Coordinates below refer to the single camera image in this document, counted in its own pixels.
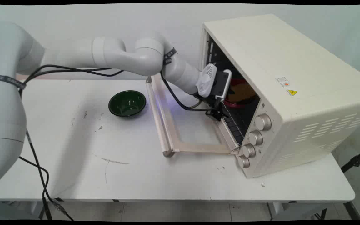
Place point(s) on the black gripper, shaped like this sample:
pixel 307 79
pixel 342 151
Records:
pixel 209 100

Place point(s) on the cream glass oven door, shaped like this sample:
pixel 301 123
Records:
pixel 162 125

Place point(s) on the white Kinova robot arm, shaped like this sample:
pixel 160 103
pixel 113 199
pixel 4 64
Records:
pixel 73 56

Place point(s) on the brown bread slice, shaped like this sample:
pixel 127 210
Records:
pixel 244 93

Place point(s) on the red bowl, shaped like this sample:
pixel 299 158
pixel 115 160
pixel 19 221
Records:
pixel 237 82

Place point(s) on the large silver oven knob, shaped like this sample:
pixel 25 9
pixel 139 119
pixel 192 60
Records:
pixel 263 122

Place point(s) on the small silver oven knob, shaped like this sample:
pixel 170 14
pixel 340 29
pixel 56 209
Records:
pixel 243 162

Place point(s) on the white label sticker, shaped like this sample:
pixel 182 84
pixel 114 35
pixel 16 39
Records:
pixel 282 81

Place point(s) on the cream toaster oven body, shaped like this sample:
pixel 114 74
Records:
pixel 292 78

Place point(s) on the dark green bowl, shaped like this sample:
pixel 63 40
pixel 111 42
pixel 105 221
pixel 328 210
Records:
pixel 127 103

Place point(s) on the black tripod stand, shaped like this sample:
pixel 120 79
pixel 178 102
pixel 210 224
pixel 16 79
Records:
pixel 355 161

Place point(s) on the black wrist camera white frame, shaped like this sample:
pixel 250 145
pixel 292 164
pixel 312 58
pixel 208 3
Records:
pixel 221 83

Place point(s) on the white vented camera mount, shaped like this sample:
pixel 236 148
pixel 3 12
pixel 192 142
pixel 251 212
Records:
pixel 206 79

